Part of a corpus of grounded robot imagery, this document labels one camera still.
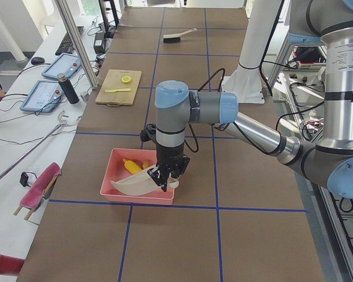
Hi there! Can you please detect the red cylinder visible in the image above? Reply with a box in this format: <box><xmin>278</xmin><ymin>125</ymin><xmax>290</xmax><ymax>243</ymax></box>
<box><xmin>0</xmin><ymin>254</ymin><xmax>25</xmax><ymax>276</ymax></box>

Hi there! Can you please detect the yellow toy lemon slice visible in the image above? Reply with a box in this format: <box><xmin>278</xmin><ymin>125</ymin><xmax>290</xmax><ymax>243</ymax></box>
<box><xmin>121</xmin><ymin>76</ymin><xmax>132</xmax><ymax>83</ymax></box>

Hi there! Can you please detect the lower blue teach pendant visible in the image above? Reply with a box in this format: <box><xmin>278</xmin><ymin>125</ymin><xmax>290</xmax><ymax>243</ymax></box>
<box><xmin>20</xmin><ymin>80</ymin><xmax>64</xmax><ymax>113</ymax></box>

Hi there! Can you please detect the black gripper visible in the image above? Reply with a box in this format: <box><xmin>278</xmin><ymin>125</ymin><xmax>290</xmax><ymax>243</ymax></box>
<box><xmin>147</xmin><ymin>145</ymin><xmax>190</xmax><ymax>192</ymax></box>

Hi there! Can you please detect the tan toy ginger root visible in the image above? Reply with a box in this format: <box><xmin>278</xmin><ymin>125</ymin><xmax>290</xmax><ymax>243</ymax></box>
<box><xmin>142</xmin><ymin>160</ymin><xmax>149</xmax><ymax>169</ymax></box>

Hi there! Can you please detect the beige hand brush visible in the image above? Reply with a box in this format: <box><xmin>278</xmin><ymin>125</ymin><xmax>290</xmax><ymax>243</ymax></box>
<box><xmin>162</xmin><ymin>28</ymin><xmax>197</xmax><ymax>43</ymax></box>

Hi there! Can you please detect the black computer mouse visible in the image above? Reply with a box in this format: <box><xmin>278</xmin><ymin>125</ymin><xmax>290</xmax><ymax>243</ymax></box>
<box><xmin>31</xmin><ymin>56</ymin><xmax>45</xmax><ymax>65</ymax></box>

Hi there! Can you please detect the pink plastic bin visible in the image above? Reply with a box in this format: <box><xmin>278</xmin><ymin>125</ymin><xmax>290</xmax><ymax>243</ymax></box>
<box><xmin>100</xmin><ymin>148</ymin><xmax>179</xmax><ymax>205</ymax></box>

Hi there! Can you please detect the black keyboard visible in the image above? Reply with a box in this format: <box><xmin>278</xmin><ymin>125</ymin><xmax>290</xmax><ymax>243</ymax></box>
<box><xmin>55</xmin><ymin>33</ymin><xmax>74</xmax><ymax>56</ymax></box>

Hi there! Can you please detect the blue teach pendant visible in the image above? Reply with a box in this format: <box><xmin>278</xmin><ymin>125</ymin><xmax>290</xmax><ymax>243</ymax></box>
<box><xmin>20</xmin><ymin>80</ymin><xmax>64</xmax><ymax>113</ymax></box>
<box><xmin>41</xmin><ymin>53</ymin><xmax>81</xmax><ymax>80</ymax></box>

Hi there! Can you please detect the black power adapter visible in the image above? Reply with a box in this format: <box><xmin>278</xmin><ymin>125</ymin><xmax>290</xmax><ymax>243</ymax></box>
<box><xmin>94</xmin><ymin>32</ymin><xmax>106</xmax><ymax>54</ymax></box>

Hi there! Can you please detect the beige plastic dustpan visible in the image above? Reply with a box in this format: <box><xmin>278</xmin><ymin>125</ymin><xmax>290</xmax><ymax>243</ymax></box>
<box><xmin>110</xmin><ymin>164</ymin><xmax>179</xmax><ymax>197</ymax></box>

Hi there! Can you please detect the bamboo cutting board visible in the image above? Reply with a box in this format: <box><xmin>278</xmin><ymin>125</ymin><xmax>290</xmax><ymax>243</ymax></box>
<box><xmin>95</xmin><ymin>69</ymin><xmax>142</xmax><ymax>106</ymax></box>

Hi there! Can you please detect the upper blue teach pendant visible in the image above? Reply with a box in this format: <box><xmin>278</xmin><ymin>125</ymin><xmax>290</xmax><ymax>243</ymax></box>
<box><xmin>41</xmin><ymin>53</ymin><xmax>81</xmax><ymax>80</ymax></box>

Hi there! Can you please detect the aluminium frame post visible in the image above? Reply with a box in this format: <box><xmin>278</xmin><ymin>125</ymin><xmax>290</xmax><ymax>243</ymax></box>
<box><xmin>55</xmin><ymin>0</ymin><xmax>98</xmax><ymax>90</ymax></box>

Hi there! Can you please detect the black water bottle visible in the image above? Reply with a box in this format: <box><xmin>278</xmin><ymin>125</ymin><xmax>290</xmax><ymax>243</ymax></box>
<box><xmin>56</xmin><ymin>73</ymin><xmax>79</xmax><ymax>104</ymax></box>

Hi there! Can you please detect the yellow plastic toy knife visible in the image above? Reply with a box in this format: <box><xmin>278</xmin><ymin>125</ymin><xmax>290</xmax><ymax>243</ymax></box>
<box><xmin>104</xmin><ymin>88</ymin><xmax>132</xmax><ymax>93</ymax></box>

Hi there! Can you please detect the yellow toy corn cob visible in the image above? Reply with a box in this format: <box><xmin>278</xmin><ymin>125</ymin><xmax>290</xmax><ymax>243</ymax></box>
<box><xmin>122</xmin><ymin>159</ymin><xmax>142</xmax><ymax>175</ymax></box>

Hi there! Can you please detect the pink cloth on stand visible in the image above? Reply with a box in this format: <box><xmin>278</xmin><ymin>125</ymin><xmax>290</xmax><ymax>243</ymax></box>
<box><xmin>14</xmin><ymin>162</ymin><xmax>61</xmax><ymax>220</ymax></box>

